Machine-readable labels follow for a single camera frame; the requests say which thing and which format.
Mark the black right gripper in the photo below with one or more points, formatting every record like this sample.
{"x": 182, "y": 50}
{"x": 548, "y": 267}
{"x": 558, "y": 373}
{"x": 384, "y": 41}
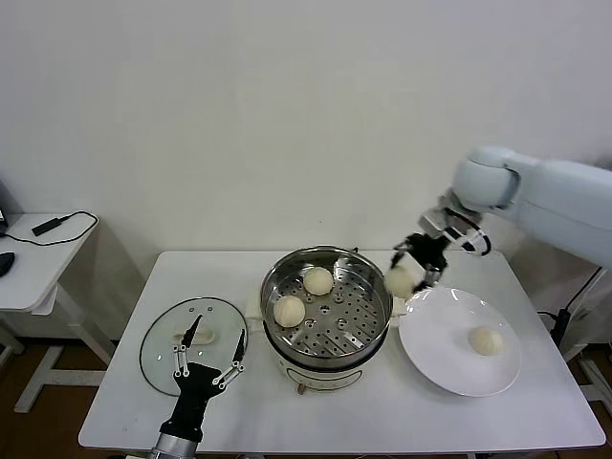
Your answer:
{"x": 428, "y": 253}

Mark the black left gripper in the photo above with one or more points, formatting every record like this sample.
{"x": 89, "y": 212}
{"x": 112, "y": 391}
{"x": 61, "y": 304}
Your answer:
{"x": 196, "y": 382}

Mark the white steamed baozi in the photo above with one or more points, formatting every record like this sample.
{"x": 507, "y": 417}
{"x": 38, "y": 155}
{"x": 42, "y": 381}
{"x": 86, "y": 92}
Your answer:
{"x": 316, "y": 281}
{"x": 289, "y": 311}
{"x": 399, "y": 282}
{"x": 485, "y": 341}

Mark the stainless steel steamer basket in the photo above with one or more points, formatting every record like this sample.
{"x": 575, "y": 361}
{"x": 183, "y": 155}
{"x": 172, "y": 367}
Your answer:
{"x": 334, "y": 330}

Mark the white round plate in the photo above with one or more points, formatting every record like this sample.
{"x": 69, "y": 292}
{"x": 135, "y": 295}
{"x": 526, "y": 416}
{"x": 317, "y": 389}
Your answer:
{"x": 430, "y": 334}

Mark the white electric cooking pot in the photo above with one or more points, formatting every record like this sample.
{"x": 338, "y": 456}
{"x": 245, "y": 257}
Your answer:
{"x": 325, "y": 378}

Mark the white side table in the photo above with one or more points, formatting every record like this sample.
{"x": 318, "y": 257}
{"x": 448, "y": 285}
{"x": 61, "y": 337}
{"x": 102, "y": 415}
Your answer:
{"x": 28, "y": 277}
{"x": 581, "y": 334}

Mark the black computer mouse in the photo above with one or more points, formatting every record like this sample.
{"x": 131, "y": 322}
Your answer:
{"x": 6, "y": 263}

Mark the black monitor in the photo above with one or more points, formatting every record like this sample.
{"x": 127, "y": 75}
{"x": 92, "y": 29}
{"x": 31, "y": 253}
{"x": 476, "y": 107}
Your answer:
{"x": 4, "y": 201}

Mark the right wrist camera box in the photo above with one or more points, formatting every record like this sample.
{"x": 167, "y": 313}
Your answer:
{"x": 432, "y": 222}

